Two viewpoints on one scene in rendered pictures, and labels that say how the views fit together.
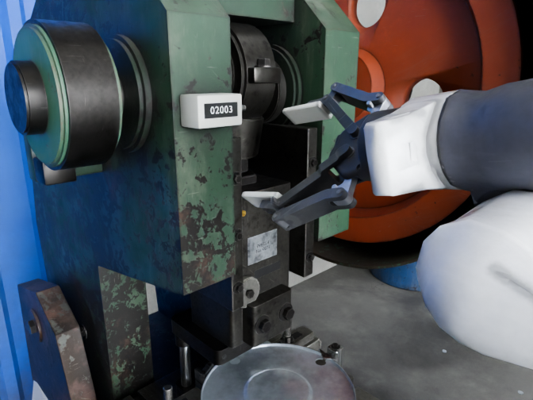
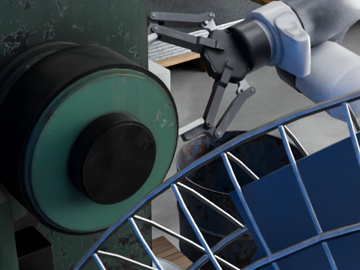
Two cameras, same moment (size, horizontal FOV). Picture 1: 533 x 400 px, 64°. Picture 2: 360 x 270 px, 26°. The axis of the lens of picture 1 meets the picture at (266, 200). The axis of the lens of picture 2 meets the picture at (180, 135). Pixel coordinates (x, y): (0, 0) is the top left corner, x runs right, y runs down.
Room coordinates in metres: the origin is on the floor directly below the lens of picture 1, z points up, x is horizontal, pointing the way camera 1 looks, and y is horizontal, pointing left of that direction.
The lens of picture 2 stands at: (0.40, 0.95, 1.71)
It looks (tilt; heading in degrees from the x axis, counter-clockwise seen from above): 28 degrees down; 277
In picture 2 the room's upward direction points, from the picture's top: straight up
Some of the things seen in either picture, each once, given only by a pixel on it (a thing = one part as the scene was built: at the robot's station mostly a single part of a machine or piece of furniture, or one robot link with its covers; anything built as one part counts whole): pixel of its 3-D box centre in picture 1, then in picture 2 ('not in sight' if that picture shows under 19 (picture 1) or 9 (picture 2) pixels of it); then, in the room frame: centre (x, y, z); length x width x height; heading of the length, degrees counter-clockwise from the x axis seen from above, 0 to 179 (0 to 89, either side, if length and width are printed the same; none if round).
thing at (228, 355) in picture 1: (232, 326); not in sight; (0.77, 0.07, 0.86); 0.20 x 0.16 x 0.05; 134
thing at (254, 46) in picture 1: (229, 125); not in sight; (0.77, 0.07, 1.27); 0.21 x 0.12 x 0.34; 44
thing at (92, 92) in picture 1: (82, 109); (60, 151); (0.61, 0.26, 1.31); 0.22 x 0.12 x 0.22; 44
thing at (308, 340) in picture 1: (289, 338); not in sight; (0.89, -0.06, 0.76); 0.17 x 0.06 x 0.10; 134
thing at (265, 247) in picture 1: (246, 253); not in sight; (0.74, 0.04, 1.04); 0.17 x 0.15 x 0.30; 44
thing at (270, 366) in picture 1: (278, 390); not in sight; (0.68, -0.02, 0.78); 0.29 x 0.29 x 0.01
